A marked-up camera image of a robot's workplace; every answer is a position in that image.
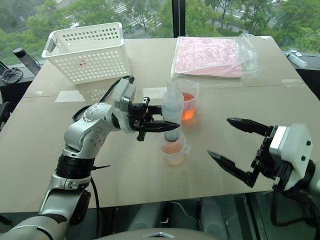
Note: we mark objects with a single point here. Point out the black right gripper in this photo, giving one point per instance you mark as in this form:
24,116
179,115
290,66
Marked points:
266,160

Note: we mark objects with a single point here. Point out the clear plastic bag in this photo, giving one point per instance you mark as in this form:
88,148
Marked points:
250,60

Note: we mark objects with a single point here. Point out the short clear plastic cup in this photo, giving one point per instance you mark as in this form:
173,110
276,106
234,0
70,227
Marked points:
172,155

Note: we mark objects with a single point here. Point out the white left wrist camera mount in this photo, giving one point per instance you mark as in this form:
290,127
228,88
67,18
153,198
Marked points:
126,100

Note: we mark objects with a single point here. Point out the black side desk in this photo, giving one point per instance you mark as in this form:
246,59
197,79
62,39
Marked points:
308,72
15,90

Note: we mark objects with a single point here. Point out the black water bottle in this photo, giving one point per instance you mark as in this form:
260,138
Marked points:
27,61

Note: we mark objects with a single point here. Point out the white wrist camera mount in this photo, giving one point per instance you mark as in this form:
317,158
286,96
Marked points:
297,145
126,100

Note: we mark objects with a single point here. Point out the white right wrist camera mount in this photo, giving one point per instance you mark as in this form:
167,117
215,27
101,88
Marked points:
297,145

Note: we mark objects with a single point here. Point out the black window frame post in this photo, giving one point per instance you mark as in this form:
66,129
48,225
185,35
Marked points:
179,18

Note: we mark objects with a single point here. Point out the white perforated plastic basket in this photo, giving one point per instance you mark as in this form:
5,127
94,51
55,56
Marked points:
87,62

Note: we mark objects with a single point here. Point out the clear plastic squeeze bottle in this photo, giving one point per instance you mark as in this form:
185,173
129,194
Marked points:
171,107

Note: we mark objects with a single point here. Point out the tall clear measuring cup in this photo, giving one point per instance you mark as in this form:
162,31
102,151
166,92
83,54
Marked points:
189,110

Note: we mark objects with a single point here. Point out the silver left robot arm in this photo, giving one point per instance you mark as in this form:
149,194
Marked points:
82,132

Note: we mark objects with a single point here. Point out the pink paper stack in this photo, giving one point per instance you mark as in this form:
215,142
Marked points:
207,55

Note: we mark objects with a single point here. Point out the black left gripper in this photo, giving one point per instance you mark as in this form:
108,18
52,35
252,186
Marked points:
137,113

